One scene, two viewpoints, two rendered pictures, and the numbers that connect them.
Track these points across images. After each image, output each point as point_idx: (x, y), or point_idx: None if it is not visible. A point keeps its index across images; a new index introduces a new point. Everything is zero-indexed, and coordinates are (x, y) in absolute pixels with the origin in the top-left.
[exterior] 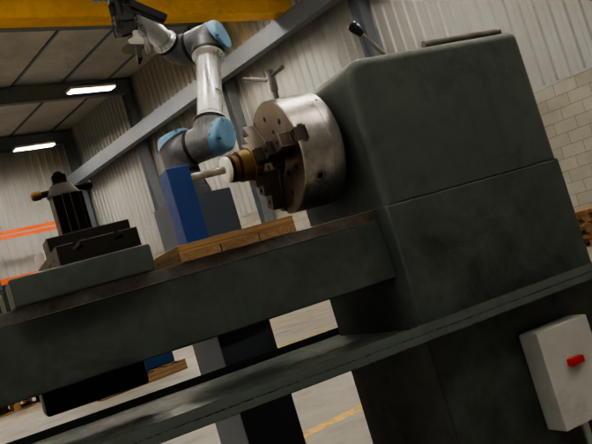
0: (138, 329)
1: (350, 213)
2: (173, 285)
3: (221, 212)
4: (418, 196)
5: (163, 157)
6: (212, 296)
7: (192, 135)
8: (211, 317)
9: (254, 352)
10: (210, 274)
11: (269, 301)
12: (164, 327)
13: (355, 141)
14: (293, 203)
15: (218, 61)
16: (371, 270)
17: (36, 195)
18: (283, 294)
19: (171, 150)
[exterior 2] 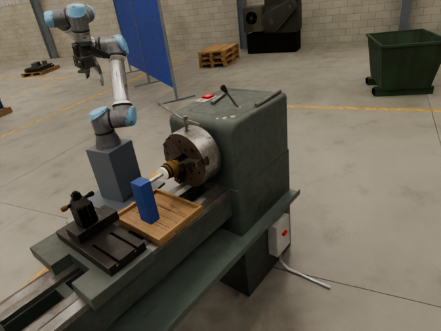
0: (142, 283)
1: (210, 180)
2: (155, 257)
3: (128, 154)
4: (247, 182)
5: (94, 124)
6: (170, 253)
7: (115, 116)
8: (170, 263)
9: None
10: (170, 244)
11: (190, 245)
12: (151, 276)
13: (226, 159)
14: (190, 182)
15: (123, 64)
16: (225, 216)
17: (65, 209)
18: (195, 240)
19: (100, 122)
